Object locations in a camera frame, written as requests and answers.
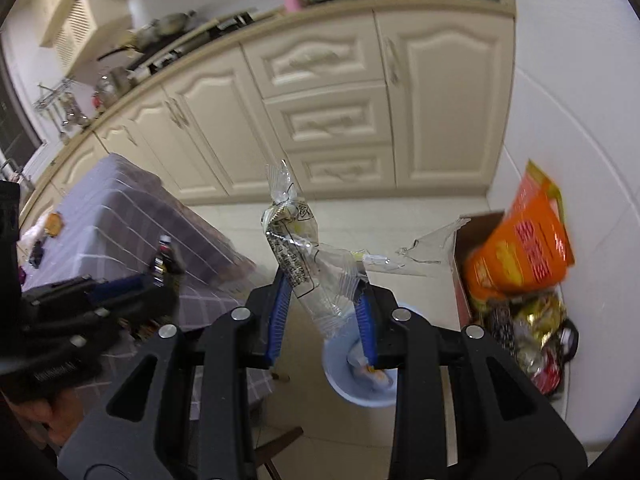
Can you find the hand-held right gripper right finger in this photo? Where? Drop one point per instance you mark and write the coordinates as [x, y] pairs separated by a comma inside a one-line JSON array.
[[365, 325]]

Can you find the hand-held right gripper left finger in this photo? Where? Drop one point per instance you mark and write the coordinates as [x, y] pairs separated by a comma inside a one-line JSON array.
[[280, 310]]

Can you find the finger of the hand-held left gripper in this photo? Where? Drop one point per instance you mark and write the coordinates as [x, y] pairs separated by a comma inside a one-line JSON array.
[[120, 285], [100, 325]]

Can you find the dark gold wrapper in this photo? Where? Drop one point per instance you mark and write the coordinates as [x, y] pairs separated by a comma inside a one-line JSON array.
[[167, 260]]

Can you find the clear printed plastic wrapper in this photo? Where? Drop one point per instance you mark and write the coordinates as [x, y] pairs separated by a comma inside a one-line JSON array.
[[300, 255]]

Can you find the light blue trash bin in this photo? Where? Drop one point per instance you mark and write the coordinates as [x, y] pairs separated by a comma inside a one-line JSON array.
[[350, 385]]

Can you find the person's left hand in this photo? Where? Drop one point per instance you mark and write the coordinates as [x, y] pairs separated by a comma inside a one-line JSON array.
[[70, 420]]

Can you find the blue checked tablecloth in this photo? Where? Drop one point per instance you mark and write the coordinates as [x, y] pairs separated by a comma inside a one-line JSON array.
[[125, 200]]

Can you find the small dark wrapper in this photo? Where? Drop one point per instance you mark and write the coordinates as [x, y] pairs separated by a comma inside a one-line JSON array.
[[36, 255]]

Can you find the small orange wrapper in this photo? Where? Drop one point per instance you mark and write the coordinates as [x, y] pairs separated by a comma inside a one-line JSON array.
[[52, 223]]

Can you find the purple candy wrapper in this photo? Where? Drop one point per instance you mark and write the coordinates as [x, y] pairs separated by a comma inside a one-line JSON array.
[[22, 276]]

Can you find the clear plastic sheet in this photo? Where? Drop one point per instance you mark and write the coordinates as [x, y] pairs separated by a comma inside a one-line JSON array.
[[432, 252]]

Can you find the cardboard box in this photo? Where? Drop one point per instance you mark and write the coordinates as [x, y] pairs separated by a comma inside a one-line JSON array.
[[462, 260]]

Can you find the black patterned package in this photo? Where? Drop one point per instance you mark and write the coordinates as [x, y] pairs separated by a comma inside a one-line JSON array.
[[501, 330]]

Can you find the wooden table leg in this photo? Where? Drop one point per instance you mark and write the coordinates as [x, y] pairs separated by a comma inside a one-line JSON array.
[[282, 447]]

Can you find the hanging metal ladle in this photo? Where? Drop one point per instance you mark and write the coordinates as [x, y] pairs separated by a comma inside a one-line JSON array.
[[75, 119]]

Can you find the gold foil wrapper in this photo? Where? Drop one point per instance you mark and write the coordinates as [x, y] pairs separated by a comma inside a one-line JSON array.
[[540, 325]]

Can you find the large orange bag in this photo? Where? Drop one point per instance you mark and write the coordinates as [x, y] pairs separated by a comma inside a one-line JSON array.
[[525, 250]]

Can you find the red bowl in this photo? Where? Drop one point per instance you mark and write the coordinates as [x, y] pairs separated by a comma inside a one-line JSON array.
[[97, 101]]

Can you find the sliding window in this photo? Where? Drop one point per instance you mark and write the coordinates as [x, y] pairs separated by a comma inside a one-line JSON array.
[[15, 120]]

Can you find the red black snack bag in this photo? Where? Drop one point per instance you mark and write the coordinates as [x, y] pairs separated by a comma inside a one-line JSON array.
[[560, 355]]

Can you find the stainless steel pot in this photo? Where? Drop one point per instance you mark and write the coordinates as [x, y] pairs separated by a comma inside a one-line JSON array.
[[112, 87]]

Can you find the cream base cabinets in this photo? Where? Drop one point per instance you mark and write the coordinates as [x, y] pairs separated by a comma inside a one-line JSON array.
[[440, 110]]

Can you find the small lattice door cabinet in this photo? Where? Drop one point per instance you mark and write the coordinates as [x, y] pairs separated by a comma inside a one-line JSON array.
[[72, 32]]

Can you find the wok with lid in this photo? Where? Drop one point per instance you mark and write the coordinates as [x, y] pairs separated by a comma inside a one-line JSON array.
[[165, 25]]

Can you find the black gas stove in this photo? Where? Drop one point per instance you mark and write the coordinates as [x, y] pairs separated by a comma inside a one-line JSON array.
[[222, 25]]

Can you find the wall utensil rack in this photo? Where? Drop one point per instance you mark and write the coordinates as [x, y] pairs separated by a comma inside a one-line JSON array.
[[52, 95]]

